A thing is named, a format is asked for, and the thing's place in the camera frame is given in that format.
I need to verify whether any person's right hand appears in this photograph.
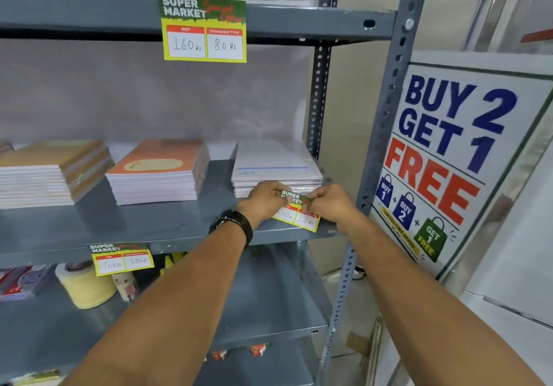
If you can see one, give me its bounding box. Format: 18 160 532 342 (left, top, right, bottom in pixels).
302 184 362 236

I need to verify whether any person's left hand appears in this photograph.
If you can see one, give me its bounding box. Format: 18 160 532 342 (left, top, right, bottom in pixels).
237 181 289 230

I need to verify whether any small yellow green price tag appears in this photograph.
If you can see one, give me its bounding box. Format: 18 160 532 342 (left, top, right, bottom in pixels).
272 189 321 233

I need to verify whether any person's left forearm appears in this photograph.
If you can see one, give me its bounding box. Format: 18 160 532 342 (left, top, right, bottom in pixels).
60 222 253 386

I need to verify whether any person's right forearm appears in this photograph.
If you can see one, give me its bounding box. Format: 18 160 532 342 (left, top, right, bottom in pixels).
339 217 546 386

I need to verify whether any stack of white notebooks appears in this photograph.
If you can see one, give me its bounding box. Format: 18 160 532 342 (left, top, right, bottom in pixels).
231 139 324 199

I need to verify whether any black wristwatch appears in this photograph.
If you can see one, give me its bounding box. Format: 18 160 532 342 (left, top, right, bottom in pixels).
209 209 254 248

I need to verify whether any stack of orange notebooks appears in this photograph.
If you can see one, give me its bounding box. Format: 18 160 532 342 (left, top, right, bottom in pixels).
105 138 211 206

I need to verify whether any yellow packet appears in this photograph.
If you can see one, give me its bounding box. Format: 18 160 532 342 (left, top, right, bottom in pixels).
159 252 187 277

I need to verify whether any white promotional poster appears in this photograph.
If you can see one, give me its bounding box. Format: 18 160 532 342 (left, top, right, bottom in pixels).
368 50 553 281

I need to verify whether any large yellow green price tag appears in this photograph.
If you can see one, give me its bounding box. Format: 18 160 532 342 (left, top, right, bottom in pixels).
157 0 248 63

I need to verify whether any small white bottle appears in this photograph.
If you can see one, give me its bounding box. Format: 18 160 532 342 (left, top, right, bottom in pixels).
111 271 139 302

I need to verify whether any pale yellow tape roll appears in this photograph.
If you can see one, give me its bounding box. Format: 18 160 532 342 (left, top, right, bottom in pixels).
55 261 118 310

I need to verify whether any white appliance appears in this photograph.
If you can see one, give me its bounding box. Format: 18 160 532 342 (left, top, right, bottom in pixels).
460 170 553 386

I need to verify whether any stack of tan notebooks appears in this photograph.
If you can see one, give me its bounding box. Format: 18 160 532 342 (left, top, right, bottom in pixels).
0 139 115 210

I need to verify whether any grey metal shelving rack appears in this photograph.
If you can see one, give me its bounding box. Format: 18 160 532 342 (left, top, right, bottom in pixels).
0 0 434 386

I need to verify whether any red purple packet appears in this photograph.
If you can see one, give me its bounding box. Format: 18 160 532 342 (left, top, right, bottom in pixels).
0 264 52 302

